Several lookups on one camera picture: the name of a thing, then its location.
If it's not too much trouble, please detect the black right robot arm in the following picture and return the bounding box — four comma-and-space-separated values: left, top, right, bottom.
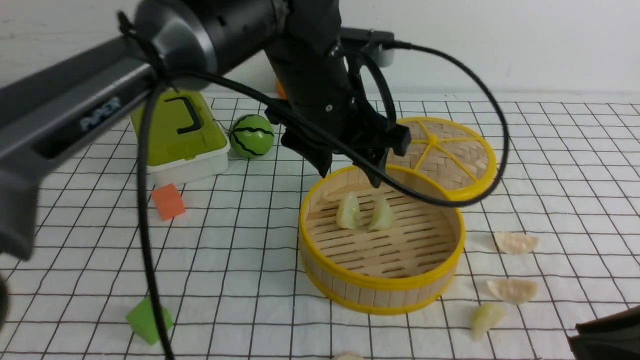
567, 306, 640, 360

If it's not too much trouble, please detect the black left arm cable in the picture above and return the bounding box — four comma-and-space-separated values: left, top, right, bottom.
116, 10, 510, 360

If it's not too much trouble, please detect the white dumpling bottom edge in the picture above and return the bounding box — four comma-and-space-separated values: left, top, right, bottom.
331, 352, 365, 360

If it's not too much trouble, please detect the green foam cube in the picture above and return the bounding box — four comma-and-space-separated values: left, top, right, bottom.
126, 296, 160, 346

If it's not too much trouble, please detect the woven bamboo steamer lid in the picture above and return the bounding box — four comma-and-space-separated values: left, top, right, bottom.
387, 116, 498, 201

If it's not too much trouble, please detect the toy watermelon ball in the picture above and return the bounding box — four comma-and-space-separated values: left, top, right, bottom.
228, 114, 275, 159

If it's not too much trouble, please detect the orange foam cube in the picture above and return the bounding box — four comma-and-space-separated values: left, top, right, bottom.
151, 184, 186, 222

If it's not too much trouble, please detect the green lidded storage box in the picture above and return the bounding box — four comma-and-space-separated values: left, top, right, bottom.
147, 89, 230, 187

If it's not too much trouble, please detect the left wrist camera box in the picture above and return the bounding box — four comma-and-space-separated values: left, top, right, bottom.
339, 27, 395, 68

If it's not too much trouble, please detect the bamboo steamer tray yellow rim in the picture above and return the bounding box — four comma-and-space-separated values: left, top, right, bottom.
298, 166, 466, 315

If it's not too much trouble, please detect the toy orange fruit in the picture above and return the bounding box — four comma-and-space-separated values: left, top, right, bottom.
275, 79, 288, 100

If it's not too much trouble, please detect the pale green dumpling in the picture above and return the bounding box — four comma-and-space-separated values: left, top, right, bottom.
368, 196, 395, 231
469, 302, 507, 342
335, 192, 361, 229

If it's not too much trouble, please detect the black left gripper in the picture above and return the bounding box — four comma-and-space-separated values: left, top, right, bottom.
266, 0, 411, 189

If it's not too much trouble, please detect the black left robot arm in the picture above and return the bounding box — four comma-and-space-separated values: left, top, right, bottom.
0, 0, 410, 260

